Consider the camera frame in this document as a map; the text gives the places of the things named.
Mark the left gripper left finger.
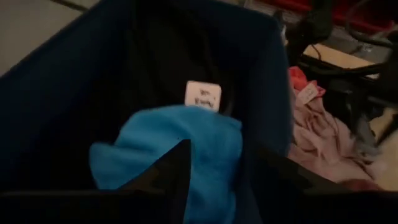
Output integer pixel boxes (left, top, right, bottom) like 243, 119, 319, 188
117, 139, 192, 194

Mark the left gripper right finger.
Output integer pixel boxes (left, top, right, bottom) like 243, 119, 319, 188
248, 146, 346, 195

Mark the bright blue garment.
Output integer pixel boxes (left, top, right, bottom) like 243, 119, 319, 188
89, 105, 244, 224

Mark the pink garment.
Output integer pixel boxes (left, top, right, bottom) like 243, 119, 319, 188
287, 90, 386, 187

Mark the orange sock white tag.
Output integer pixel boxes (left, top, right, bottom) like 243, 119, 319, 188
288, 65, 326, 105

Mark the black garment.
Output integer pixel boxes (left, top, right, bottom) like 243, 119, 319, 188
118, 9, 237, 125

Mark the navy white-striped fabric bin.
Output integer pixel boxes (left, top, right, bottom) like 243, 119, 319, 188
0, 0, 295, 224

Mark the red crate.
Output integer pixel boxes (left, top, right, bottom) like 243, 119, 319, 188
261, 0, 398, 34

